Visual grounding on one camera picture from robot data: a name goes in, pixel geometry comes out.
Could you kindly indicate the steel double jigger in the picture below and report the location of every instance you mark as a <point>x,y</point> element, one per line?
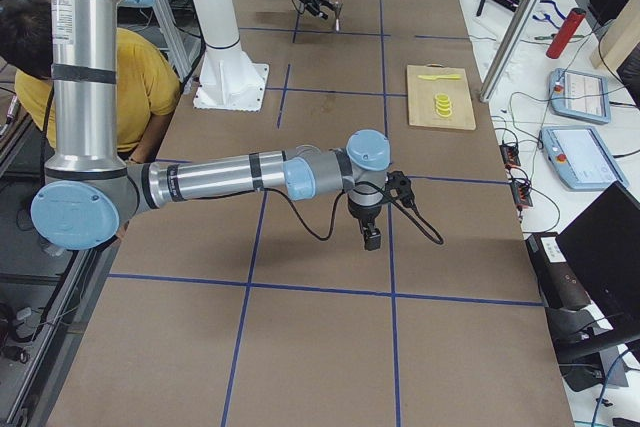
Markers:
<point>337,7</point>

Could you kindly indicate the bamboo cutting board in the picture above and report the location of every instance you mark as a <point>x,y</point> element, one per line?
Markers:
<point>421,99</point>

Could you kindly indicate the yellow plastic knife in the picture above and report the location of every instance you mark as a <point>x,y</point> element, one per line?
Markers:
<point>437,77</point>

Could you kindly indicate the person in yellow shirt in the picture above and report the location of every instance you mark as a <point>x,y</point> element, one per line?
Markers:
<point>148,89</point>

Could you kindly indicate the near teach pendant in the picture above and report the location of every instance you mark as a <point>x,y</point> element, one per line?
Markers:
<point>580,158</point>

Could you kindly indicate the teach pendant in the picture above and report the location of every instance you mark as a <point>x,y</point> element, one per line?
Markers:
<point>580,96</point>
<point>580,158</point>

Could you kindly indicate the black monitor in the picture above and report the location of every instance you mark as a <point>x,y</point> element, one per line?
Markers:
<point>601,246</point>

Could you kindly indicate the far teach pendant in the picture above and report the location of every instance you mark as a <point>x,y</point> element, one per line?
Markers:
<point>580,96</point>

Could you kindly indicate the red bottle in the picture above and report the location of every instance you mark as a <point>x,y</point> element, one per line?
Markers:
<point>565,33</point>

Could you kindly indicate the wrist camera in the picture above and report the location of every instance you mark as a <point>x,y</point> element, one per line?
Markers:
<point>400,188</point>

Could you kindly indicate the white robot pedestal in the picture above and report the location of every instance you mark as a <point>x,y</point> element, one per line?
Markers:
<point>228,79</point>

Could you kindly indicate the aluminium frame post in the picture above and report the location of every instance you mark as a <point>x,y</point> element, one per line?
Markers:
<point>506,48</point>

